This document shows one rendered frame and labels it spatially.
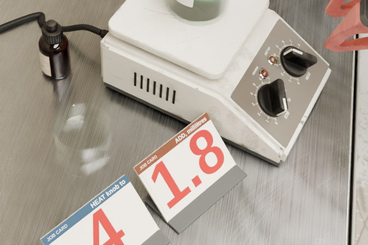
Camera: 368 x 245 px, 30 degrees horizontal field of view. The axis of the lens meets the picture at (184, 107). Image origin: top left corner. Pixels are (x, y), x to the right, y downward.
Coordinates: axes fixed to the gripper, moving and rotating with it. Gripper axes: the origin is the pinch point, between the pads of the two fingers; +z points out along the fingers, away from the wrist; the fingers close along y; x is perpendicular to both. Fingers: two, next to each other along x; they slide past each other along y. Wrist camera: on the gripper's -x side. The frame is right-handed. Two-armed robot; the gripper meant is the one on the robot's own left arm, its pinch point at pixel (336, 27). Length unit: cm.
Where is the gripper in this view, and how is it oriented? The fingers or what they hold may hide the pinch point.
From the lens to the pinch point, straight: 62.7
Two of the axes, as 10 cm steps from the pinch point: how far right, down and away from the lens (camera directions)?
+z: -5.0, 3.0, 8.1
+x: 8.6, 2.9, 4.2
